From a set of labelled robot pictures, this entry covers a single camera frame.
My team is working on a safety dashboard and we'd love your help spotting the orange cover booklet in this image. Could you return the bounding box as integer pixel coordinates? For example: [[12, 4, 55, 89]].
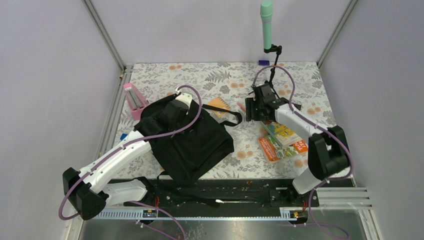
[[258, 135, 309, 163]]

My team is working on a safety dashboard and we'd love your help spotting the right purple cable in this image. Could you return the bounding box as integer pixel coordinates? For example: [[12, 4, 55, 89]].
[[252, 65, 355, 181]]

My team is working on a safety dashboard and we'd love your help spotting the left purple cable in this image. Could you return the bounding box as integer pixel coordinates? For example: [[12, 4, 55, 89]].
[[58, 85, 203, 221]]

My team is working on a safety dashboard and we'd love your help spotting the green microphone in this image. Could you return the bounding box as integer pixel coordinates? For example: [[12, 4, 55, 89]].
[[260, 0, 274, 53]]

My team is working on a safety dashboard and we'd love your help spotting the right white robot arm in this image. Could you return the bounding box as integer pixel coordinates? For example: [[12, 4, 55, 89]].
[[245, 83, 351, 206]]

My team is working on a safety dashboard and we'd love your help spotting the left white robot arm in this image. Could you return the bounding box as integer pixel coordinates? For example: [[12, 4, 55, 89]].
[[58, 93, 202, 220]]

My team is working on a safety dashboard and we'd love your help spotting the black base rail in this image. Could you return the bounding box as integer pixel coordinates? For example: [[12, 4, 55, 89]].
[[122, 178, 321, 215]]

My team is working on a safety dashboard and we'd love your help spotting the pink metronome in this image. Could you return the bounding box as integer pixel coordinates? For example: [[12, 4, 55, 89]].
[[123, 83, 149, 121]]

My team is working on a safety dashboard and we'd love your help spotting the black microphone tripod stand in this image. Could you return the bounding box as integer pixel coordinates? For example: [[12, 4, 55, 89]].
[[263, 44, 283, 90]]

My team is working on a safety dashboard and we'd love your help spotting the floral table mat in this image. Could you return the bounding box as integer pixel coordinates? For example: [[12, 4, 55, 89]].
[[129, 61, 336, 180]]

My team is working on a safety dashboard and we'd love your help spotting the white slotted cable duct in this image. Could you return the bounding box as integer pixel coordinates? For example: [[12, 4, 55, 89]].
[[94, 207, 301, 221]]

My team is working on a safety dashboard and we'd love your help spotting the yellow green children book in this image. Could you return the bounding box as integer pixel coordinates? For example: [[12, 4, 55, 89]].
[[259, 121, 302, 148]]

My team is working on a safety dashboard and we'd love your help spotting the orange spiral notebook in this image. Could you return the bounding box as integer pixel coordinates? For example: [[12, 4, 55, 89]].
[[207, 96, 231, 117]]

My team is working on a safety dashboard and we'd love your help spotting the dark cover book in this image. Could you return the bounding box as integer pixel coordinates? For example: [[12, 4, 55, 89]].
[[288, 102, 302, 111]]

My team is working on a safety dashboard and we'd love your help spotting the black fabric student bag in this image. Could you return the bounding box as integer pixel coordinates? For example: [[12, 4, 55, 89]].
[[134, 94, 243, 185]]

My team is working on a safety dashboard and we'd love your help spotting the small blue box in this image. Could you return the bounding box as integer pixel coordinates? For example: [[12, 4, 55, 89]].
[[258, 60, 270, 66]]

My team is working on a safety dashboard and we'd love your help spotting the colourful toy block train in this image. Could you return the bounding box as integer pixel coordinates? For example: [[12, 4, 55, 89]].
[[119, 133, 128, 141]]

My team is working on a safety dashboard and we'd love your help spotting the purple cable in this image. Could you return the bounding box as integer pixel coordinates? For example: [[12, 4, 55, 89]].
[[58, 85, 203, 221], [252, 65, 355, 181]]

